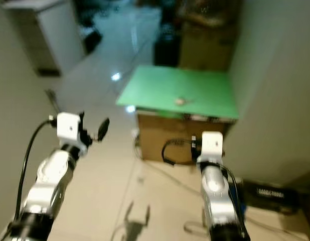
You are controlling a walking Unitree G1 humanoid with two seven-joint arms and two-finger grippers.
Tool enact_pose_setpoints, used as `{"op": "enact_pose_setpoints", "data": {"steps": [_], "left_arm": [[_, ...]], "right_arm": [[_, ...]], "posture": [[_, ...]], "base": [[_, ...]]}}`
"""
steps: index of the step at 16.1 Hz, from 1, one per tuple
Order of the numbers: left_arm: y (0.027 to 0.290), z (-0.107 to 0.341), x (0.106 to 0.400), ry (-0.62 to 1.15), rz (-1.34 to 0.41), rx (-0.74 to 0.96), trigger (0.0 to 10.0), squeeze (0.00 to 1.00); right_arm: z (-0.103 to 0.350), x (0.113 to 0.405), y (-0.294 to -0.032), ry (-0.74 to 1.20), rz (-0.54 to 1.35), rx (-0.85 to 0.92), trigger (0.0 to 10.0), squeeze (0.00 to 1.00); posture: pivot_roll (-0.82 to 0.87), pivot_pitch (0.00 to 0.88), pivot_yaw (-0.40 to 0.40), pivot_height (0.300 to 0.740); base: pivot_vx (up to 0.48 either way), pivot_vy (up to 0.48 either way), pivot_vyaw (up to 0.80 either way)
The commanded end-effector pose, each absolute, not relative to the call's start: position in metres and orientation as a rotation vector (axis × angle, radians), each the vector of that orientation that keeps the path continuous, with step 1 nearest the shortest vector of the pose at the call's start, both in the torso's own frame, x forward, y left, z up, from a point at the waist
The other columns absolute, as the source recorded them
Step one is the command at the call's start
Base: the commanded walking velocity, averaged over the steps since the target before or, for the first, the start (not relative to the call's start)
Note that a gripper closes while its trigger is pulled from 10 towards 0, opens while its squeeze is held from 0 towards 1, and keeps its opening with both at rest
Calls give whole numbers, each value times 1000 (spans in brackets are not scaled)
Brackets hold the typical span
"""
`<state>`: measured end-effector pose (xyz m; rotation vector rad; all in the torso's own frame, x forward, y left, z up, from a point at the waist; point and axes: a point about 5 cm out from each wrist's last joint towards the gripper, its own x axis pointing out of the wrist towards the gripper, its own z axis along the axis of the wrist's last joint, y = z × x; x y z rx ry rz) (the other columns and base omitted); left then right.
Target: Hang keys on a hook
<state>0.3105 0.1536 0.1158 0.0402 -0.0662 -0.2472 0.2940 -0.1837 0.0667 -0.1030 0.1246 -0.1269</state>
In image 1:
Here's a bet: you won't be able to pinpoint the blue object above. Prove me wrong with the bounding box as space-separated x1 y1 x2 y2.
227 180 245 211

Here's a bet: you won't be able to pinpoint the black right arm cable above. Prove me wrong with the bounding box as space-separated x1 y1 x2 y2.
162 138 196 166

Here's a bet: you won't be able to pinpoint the black bin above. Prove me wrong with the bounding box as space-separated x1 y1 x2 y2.
153 29 181 68

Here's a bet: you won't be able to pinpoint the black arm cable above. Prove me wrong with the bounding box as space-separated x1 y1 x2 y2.
162 138 196 166
15 117 60 224

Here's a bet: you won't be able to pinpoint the green flat board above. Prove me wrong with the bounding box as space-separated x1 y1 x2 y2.
115 65 240 121

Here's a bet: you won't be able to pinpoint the flat black box with print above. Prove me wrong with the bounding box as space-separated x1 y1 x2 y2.
242 178 302 215

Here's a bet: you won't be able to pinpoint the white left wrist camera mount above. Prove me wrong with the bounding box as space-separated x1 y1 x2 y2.
57 112 82 142

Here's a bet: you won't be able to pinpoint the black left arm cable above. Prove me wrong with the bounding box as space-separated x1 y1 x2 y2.
15 117 60 224

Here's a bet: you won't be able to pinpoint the white cabinet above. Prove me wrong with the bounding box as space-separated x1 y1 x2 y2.
2 0 88 77

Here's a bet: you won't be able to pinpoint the small black bag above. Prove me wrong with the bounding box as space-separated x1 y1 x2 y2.
82 27 103 55

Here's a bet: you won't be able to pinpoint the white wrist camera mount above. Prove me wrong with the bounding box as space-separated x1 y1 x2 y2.
200 131 224 164
57 112 82 142

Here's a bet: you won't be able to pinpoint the tall brown cardboard box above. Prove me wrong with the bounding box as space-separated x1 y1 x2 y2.
177 24 239 71

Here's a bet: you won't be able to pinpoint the keys with white fluffy fob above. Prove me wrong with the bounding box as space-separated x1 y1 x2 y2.
174 95 193 107

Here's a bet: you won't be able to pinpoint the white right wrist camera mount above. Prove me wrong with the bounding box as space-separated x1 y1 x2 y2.
200 131 224 164

